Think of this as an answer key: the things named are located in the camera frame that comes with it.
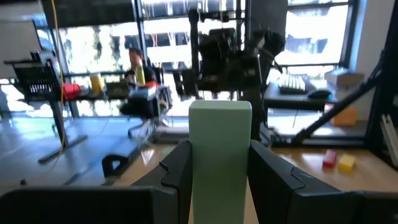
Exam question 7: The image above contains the red half-round block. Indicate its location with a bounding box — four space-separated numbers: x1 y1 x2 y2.
322 149 338 169

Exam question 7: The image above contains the orange box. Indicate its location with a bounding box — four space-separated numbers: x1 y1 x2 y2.
331 107 359 127

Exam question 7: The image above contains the black side desk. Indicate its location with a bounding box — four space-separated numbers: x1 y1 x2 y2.
264 81 340 112

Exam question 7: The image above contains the white keyboard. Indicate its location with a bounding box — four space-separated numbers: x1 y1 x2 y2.
278 73 307 95

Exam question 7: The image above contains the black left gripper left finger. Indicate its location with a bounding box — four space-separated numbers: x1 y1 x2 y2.
130 139 194 224

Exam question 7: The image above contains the black table clamp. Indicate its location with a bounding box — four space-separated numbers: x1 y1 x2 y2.
101 154 130 179

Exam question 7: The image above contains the black computer mouse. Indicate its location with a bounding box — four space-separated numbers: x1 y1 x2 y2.
307 89 333 101

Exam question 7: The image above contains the black wire rack stand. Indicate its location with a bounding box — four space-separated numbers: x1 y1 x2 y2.
3 50 88 165

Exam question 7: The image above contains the yellow hanging cable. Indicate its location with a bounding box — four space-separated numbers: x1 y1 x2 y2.
49 0 68 151

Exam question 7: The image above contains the red container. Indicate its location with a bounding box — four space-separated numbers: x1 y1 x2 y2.
63 83 82 101

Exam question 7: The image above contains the cardboard box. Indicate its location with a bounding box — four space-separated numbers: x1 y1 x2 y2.
324 67 365 88

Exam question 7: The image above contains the yellow cube block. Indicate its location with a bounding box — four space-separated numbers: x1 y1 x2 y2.
338 154 356 172

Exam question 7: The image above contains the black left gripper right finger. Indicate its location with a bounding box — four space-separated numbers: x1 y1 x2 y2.
247 139 353 224

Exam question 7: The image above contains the person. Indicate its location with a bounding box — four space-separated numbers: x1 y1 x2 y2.
119 47 160 119

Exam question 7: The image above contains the black rig frame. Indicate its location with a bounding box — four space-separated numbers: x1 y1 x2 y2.
292 0 398 170

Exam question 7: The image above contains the yellow container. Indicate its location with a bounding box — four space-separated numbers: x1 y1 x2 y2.
90 73 105 95

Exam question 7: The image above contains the teal long rectangular block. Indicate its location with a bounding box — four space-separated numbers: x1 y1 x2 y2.
188 100 253 224

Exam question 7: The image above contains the silver aluminium profile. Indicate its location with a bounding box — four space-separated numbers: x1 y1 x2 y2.
380 114 398 163

